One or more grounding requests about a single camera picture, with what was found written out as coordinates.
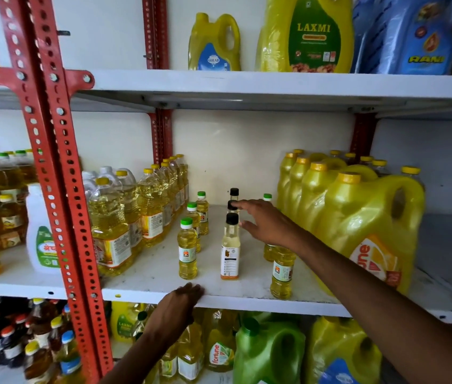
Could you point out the cluster of dark oil bottles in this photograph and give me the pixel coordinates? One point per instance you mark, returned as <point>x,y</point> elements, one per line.
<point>18,339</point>

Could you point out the person's left hand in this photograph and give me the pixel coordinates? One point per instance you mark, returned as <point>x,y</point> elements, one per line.
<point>174,311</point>

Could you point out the black-capped pale oil bottle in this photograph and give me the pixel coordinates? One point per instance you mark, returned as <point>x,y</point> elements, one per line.
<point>234,192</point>
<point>232,205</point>
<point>230,251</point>

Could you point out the person's right thumb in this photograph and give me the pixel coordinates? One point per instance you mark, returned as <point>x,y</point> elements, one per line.
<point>249,227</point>

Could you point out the row of yellow-capped clear bottles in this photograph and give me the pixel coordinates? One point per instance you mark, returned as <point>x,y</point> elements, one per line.
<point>378,165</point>

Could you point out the large clear oil bottle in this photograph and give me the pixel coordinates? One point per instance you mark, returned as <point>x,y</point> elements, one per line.
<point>110,235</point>
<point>132,211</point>

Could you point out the white metal shelf board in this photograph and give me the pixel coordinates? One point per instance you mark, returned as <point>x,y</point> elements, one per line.
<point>158,271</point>
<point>250,85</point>

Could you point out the yellow oil jug orange label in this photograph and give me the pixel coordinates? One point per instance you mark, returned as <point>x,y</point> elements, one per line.
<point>297,183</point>
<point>314,191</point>
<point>366,219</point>
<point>285,177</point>

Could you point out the oil pouch bottle red label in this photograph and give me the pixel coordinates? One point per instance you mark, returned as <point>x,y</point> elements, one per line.
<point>220,343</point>

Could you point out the person's right hand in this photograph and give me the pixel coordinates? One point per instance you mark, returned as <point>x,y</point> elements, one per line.
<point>274,225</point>

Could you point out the row of medium oil bottles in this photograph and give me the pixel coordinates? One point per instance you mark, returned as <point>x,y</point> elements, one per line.
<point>156,207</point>

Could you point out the person's left fingers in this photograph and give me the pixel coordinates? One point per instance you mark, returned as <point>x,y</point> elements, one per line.
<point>192,293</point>

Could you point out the person's left forearm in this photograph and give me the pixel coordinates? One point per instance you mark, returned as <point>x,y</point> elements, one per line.
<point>136,361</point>

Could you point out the green oil jug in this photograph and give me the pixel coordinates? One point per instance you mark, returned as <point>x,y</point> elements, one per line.
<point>268,351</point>

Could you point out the clear oil bottle white label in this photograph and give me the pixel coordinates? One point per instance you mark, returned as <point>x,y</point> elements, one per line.
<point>168,363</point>
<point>190,353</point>

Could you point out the dark-capped oil bottle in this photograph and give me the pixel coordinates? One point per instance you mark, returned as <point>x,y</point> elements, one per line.
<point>141,325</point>

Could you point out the person's right forearm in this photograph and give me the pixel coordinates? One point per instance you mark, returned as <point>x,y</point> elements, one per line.
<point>374,299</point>

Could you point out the white jug green label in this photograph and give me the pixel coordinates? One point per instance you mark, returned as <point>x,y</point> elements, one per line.
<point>42,235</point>

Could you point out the red perforated shelf upright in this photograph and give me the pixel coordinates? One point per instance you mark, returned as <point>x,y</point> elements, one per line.
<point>158,75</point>
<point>54,155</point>
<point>363,133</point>

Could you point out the yellow oil jug blue label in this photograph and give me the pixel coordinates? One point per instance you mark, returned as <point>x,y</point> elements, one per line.
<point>214,43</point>

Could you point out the large yellow jug green label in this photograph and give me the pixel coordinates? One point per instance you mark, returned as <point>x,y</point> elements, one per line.
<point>310,35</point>

